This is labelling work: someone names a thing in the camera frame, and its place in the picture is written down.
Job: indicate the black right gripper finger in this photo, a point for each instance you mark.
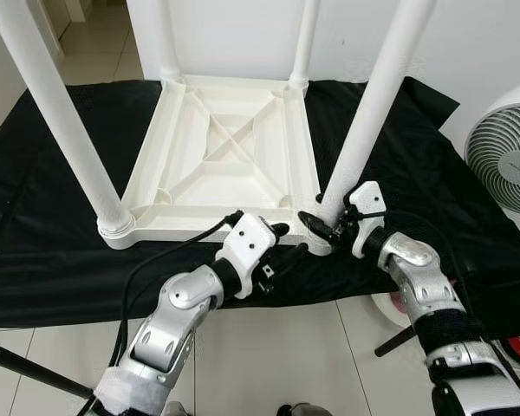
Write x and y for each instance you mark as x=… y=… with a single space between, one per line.
x=317 y=227

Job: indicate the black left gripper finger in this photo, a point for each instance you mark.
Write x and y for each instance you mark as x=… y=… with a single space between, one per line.
x=293 y=257
x=281 y=230

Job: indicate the white plastic table top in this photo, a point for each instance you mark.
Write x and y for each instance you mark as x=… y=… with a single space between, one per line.
x=225 y=173

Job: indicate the white tapered table leg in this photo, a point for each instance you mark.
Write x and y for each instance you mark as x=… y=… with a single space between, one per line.
x=167 y=43
x=377 y=95
x=52 y=113
x=305 y=43

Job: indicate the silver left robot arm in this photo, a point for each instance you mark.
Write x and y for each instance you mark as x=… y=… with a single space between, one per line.
x=173 y=321

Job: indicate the pink soft item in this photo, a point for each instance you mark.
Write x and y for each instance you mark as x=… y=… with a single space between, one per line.
x=400 y=303

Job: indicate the grey right robot foot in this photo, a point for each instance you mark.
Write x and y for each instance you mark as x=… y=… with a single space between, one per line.
x=303 y=409

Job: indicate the grey robot foot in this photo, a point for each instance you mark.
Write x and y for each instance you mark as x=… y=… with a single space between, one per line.
x=173 y=410
x=303 y=409

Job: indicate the grey left robot foot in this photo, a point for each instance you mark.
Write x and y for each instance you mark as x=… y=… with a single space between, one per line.
x=173 y=410

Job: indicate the black table cloth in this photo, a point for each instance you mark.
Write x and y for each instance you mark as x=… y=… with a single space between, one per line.
x=52 y=260

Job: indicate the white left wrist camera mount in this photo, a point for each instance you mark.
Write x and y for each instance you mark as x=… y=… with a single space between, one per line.
x=247 y=243

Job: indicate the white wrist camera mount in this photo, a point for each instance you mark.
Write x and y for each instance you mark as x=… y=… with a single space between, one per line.
x=368 y=198
x=247 y=243

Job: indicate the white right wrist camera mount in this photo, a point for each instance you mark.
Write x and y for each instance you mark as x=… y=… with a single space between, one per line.
x=368 y=198

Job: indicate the white pedestal fan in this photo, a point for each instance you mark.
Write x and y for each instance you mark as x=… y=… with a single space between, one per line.
x=503 y=156

